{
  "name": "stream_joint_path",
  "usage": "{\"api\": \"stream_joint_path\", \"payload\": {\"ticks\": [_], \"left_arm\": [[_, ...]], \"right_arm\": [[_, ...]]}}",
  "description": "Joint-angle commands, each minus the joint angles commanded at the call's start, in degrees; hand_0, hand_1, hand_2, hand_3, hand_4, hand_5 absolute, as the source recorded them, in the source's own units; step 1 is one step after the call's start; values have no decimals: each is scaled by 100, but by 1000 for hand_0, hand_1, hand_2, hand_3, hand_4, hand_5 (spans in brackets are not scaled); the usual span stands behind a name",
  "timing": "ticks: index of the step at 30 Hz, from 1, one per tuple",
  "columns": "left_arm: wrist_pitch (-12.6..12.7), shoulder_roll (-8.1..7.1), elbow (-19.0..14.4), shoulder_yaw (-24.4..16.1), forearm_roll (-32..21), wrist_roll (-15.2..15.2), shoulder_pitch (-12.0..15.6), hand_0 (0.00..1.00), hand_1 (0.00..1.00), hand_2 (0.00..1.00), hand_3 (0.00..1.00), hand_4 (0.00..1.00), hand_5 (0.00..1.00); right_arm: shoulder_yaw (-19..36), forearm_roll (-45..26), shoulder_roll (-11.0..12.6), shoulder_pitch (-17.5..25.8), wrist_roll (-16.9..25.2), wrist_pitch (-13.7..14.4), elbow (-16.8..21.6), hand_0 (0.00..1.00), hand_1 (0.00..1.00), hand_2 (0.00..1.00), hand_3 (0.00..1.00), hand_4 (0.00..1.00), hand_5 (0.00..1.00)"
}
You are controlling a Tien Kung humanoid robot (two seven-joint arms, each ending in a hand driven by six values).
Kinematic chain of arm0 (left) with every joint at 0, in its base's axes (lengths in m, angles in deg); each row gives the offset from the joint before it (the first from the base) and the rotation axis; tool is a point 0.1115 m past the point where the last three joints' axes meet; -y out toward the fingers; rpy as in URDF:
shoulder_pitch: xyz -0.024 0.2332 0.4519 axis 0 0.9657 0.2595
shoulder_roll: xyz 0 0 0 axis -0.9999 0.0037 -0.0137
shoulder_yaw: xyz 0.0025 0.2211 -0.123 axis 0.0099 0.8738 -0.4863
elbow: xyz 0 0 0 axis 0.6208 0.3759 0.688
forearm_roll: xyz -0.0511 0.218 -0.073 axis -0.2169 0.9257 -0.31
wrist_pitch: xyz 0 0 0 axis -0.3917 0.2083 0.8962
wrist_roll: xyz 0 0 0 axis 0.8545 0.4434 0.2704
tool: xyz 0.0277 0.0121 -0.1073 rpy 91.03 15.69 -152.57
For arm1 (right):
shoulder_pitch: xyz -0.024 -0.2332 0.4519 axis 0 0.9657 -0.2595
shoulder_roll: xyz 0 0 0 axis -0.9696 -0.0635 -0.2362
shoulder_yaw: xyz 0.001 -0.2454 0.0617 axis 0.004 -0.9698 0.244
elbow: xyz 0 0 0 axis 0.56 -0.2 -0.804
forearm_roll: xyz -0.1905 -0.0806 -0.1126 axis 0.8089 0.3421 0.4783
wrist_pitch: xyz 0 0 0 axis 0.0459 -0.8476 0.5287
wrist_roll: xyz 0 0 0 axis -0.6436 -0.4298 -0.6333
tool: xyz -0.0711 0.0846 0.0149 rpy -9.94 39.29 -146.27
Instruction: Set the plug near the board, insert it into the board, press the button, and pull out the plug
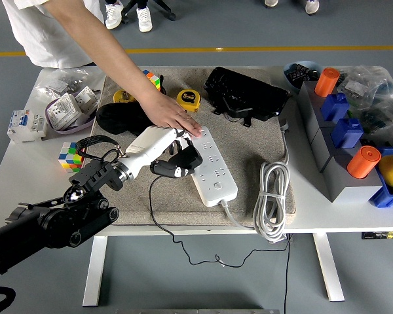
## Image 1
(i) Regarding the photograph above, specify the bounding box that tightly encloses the purple shallow bowl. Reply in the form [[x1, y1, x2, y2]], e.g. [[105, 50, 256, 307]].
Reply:
[[45, 92, 98, 135]]

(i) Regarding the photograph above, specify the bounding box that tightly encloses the black fabric pouch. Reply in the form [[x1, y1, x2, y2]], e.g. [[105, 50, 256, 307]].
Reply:
[[96, 102, 155, 137]]

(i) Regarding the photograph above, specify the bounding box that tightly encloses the grey block holder box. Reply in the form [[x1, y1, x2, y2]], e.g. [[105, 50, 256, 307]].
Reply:
[[297, 80, 384, 204]]

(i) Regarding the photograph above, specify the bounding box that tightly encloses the orange cylinder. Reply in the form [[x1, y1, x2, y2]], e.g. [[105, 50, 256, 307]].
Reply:
[[314, 67, 341, 98], [346, 145, 382, 179]]

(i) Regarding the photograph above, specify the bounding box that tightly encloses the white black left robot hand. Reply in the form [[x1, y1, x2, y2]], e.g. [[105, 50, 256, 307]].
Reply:
[[122, 125, 204, 180]]

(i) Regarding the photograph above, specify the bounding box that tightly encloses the blue plastic block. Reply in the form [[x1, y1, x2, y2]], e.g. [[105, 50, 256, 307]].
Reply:
[[320, 92, 350, 122], [329, 118, 364, 149]]

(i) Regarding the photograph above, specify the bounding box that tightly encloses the colourful puzzle cube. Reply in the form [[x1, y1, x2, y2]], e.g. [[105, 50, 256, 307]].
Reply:
[[58, 141, 86, 173], [141, 69, 160, 91]]

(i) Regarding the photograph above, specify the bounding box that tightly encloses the small white wall socket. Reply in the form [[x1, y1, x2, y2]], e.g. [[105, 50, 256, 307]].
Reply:
[[74, 85, 102, 114]]

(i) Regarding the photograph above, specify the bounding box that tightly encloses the black office chair base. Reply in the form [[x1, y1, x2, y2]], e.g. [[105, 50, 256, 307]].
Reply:
[[121, 0, 177, 24]]

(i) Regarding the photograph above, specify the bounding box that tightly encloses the white power strip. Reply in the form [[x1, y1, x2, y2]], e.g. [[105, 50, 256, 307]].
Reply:
[[178, 126, 239, 207]]

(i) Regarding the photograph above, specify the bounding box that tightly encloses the black power adapter plug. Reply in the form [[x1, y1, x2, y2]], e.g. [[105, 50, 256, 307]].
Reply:
[[166, 143, 204, 171]]

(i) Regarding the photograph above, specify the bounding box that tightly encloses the clear bag of dark parts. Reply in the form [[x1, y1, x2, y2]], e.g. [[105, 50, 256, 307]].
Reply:
[[355, 96, 393, 145]]

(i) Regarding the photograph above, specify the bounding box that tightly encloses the clear bag with white label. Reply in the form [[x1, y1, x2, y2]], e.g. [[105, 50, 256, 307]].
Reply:
[[337, 65, 393, 107]]

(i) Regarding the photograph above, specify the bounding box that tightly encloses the white circuit breaker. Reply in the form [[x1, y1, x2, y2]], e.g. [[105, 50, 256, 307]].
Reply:
[[7, 108, 48, 144]]

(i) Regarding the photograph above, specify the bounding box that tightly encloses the yellow tape measure square label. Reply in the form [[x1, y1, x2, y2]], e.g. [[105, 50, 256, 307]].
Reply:
[[113, 90, 137, 103]]

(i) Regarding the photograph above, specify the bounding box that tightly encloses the person's right hand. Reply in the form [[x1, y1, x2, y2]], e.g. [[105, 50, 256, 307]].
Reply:
[[140, 91, 203, 138]]

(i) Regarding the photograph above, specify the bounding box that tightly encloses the black plastic tray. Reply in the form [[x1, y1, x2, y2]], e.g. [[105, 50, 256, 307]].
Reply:
[[202, 66, 291, 127]]

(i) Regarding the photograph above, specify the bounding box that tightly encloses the blue storage bin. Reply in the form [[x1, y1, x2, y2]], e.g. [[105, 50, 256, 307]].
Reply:
[[368, 146, 393, 209]]

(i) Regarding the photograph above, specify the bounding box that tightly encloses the black table control panel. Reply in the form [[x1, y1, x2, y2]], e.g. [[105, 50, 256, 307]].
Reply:
[[362, 230, 393, 240]]

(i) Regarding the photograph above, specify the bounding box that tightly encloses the grey-brown mat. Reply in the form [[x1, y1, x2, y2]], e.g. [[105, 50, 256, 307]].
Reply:
[[71, 67, 296, 227]]

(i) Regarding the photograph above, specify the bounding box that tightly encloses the large white wall socket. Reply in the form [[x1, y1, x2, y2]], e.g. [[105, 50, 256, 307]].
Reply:
[[48, 93, 83, 130]]

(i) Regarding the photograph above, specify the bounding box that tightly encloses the thin black adapter cord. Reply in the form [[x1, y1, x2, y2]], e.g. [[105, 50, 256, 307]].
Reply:
[[149, 175, 289, 268]]

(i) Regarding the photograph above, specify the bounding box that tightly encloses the light blue bowl of parts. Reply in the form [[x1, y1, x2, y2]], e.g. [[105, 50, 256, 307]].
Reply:
[[282, 60, 324, 92]]

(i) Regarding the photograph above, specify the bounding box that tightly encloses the black hanging cable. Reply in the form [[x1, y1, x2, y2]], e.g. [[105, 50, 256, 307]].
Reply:
[[283, 234, 291, 314]]

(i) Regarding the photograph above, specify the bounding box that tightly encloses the yellow tape measure round label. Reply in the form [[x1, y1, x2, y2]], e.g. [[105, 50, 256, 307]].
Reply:
[[176, 88, 202, 113]]

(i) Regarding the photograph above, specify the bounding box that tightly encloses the white table leg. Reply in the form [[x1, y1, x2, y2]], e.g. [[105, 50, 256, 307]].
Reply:
[[312, 232, 345, 303], [82, 235, 108, 307]]

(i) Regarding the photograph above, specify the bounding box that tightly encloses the clear bag of screws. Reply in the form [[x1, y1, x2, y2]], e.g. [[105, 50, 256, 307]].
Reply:
[[34, 67, 105, 101]]

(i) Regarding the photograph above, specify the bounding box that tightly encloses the white power strip cable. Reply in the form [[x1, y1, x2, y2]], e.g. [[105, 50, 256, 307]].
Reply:
[[219, 120, 291, 243]]

